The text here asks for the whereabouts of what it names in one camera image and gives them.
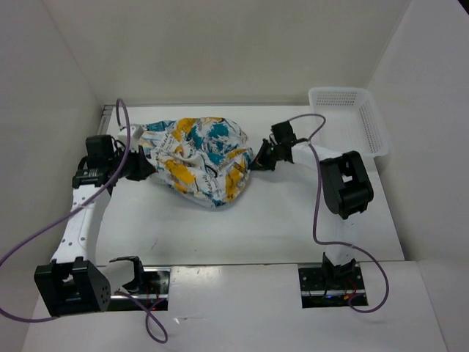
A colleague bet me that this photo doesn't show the colourful printed shorts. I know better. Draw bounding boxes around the colourful printed shorts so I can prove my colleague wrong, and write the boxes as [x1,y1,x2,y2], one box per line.
[139,117,254,208]

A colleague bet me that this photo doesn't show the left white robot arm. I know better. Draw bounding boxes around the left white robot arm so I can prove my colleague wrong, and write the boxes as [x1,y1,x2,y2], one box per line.
[34,134,155,318]

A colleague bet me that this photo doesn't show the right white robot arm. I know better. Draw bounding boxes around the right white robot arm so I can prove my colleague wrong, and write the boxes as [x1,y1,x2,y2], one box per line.
[250,120,374,288]

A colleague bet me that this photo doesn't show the white perforated plastic basket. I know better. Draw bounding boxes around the white perforated plastic basket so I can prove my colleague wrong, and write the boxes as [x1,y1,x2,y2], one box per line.
[309,87,390,158]

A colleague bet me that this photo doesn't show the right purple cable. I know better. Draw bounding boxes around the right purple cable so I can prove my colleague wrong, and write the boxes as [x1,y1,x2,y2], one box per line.
[287,114,390,313]

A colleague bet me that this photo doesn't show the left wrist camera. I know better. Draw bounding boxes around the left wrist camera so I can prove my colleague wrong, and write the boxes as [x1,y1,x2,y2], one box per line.
[117,125,144,143]

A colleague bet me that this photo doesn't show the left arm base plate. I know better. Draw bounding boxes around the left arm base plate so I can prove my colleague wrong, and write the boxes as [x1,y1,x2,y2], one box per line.
[108,266,171,312]

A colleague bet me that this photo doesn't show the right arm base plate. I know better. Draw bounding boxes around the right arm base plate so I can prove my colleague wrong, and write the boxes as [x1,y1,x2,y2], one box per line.
[298,265,369,309]

